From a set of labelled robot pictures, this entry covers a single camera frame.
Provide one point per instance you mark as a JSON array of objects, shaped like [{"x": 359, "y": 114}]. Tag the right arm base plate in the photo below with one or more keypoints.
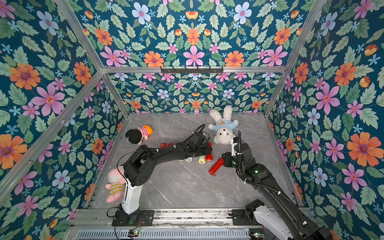
[{"x": 239, "y": 218}]

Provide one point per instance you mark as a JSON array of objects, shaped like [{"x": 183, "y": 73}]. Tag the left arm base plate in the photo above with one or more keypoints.
[{"x": 141, "y": 218}]

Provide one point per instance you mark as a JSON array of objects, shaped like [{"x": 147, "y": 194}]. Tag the black-haired striped plush doll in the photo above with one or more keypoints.
[{"x": 136, "y": 136}]

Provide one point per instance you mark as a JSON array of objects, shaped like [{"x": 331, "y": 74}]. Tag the aluminium frame corner post left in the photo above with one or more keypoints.
[{"x": 100, "y": 74}]

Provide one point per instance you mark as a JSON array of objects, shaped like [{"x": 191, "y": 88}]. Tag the white vent grille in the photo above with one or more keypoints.
[{"x": 165, "y": 234}]

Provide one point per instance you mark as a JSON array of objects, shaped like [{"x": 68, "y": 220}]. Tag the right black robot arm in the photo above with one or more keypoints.
[{"x": 289, "y": 222}]

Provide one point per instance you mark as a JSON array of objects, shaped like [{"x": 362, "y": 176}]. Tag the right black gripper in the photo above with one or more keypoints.
[{"x": 237, "y": 147}]

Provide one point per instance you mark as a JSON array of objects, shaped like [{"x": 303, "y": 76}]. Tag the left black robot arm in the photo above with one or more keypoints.
[{"x": 141, "y": 164}]

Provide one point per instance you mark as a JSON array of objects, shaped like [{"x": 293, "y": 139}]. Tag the black hook rail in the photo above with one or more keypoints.
[{"x": 192, "y": 70}]

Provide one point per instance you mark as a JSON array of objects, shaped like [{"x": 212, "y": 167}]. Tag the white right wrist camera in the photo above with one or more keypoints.
[{"x": 233, "y": 150}]

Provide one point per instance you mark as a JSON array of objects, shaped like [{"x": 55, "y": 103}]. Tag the pink pig plush striped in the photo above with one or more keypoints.
[{"x": 116, "y": 184}]

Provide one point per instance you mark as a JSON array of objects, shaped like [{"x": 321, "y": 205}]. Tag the white bunny plush blue shirt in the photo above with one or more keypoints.
[{"x": 224, "y": 125}]

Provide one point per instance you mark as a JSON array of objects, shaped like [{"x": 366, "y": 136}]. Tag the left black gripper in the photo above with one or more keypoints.
[{"x": 207, "y": 150}]

